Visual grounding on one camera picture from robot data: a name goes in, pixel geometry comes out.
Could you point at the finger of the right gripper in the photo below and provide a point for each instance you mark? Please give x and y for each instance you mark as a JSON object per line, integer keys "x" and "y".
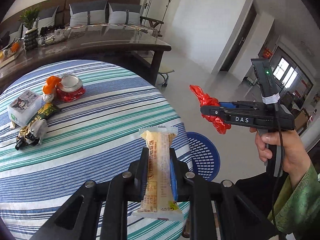
{"x": 216, "y": 112}
{"x": 227, "y": 104}

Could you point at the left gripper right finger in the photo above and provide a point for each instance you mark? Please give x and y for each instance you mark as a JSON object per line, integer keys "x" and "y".
{"x": 217, "y": 210}

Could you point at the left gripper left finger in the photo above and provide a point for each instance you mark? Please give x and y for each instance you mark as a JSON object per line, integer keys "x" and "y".
{"x": 99, "y": 210}

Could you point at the cream biscuit packet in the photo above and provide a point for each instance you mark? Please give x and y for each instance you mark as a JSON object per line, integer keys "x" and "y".
{"x": 158, "y": 202}

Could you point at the green sleeve forearm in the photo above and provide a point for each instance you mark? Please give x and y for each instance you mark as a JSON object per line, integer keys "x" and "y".
{"x": 297, "y": 210}

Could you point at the blue plastic stool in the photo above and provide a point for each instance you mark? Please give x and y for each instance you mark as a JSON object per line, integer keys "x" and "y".
{"x": 205, "y": 157}

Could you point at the black gold snack wrapper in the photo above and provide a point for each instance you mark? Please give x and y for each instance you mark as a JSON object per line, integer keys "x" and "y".
{"x": 37, "y": 127}

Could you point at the dark long table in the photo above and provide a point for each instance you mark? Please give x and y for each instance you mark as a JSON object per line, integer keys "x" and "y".
{"x": 129, "y": 48}

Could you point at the striped tablecloth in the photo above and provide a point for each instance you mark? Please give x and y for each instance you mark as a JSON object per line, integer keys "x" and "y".
{"x": 93, "y": 138}

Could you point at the clear plastic box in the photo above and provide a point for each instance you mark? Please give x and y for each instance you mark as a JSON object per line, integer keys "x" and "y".
{"x": 24, "y": 107}

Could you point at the crushed red metal can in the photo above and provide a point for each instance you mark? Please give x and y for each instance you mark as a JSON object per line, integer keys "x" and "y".
{"x": 70, "y": 88}

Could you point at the orange plastic wrapper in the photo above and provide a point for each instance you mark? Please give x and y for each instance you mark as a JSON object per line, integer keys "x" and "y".
{"x": 49, "y": 89}

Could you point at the grey white cushion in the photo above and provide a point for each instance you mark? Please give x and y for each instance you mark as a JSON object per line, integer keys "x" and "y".
{"x": 88, "y": 13}
{"x": 128, "y": 14}

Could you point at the fruit bowl with oranges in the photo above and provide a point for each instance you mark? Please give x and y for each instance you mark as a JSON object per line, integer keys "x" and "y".
{"x": 10, "y": 50}

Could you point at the glass tray with items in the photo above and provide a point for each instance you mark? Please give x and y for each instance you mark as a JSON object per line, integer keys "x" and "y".
{"x": 57, "y": 36}

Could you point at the black ribbed plant pot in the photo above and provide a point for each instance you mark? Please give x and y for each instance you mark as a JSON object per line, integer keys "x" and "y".
{"x": 30, "y": 37}

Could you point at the black tracker camera box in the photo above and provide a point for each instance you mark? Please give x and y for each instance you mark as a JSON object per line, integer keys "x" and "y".
{"x": 267, "y": 83}

